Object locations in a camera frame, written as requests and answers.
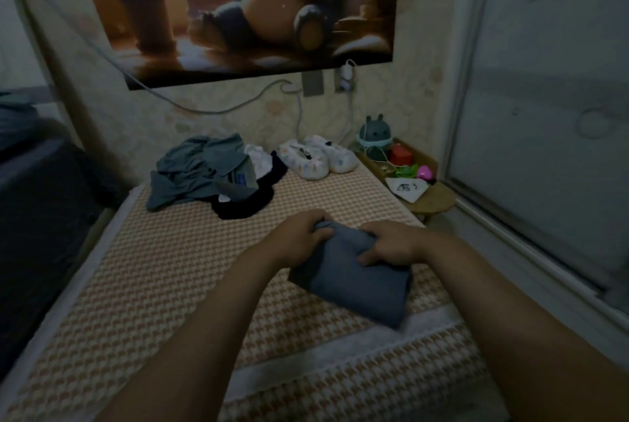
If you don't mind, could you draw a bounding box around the black garment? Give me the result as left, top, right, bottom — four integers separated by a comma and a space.
211, 152, 290, 220

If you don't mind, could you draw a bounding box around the grey sliding door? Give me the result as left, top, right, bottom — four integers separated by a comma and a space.
442, 0, 629, 310

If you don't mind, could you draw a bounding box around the white charger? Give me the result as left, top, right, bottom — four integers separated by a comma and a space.
337, 60, 357, 94

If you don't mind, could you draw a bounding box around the person's left hand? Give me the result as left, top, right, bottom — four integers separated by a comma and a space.
260, 209, 337, 271

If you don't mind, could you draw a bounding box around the white printed card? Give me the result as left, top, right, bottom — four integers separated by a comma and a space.
385, 177, 432, 205

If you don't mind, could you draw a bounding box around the cartoon bear wall poster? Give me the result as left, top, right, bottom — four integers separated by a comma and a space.
71, 0, 402, 91

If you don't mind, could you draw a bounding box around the person's left forearm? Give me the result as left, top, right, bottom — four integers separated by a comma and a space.
93, 245, 296, 422

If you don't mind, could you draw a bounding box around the person's right hand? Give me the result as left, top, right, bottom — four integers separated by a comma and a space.
356, 220, 434, 269

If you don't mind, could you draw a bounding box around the thin white charger cable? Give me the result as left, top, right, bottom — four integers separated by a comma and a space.
339, 91, 365, 138

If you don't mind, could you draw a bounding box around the wooden bedside tray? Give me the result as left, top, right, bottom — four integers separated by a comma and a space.
356, 137, 458, 216

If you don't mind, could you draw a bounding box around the grey wall socket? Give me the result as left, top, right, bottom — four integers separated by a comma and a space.
301, 68, 326, 98

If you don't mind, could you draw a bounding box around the dark patterned bed cover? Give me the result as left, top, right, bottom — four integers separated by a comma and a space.
0, 137, 124, 379

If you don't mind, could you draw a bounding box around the person's right forearm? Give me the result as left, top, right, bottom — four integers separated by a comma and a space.
423, 230, 629, 422

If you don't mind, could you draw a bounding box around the long white cable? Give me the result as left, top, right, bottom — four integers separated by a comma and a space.
0, 0, 301, 116

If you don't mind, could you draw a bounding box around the white polo shirt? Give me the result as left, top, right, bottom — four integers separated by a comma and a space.
244, 144, 275, 182

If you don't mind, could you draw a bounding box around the blue polo shirt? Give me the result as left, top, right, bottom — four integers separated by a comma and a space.
288, 220, 415, 330

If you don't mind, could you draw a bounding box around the red toy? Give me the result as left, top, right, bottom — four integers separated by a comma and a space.
389, 142, 415, 167

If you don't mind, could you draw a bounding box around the teal round bunny lamp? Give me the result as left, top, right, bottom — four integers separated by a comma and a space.
356, 114, 395, 155

